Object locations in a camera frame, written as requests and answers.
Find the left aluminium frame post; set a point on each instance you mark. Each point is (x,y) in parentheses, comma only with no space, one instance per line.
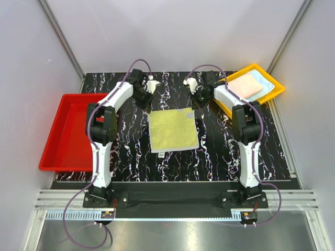
(45,7)

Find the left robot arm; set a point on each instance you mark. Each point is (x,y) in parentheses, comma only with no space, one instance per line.
(101,129)

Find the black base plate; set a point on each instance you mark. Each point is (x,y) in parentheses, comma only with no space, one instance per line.
(176,200)

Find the red plastic bin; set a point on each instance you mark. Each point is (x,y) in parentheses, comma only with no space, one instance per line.
(68,148)

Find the pink towel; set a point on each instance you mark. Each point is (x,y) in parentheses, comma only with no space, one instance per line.
(245,86)

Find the right aluminium frame post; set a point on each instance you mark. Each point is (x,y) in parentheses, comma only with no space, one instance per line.
(305,6)

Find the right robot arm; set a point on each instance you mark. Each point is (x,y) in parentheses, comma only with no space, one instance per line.
(247,130)

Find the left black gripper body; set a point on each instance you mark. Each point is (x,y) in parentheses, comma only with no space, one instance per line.
(142,98)

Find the light blue towel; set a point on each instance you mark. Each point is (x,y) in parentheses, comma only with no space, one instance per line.
(267,86)

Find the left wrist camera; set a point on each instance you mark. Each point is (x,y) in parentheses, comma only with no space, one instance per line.
(152,84)

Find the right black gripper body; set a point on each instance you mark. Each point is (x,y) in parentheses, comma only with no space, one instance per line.
(200,97)

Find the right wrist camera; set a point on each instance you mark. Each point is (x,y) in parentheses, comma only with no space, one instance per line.
(192,84)

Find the olive yellow towel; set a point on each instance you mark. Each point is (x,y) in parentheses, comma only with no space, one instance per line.
(173,130)

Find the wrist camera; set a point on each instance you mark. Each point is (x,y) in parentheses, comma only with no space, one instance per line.
(192,84)
(152,84)

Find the yellow plastic tray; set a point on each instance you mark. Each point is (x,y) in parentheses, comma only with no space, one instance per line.
(226,101)

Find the aluminium frame post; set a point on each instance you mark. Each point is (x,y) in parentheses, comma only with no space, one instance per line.
(45,7)
(305,6)

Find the white slotted cable duct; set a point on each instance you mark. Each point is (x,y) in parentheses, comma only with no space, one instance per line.
(88,215)

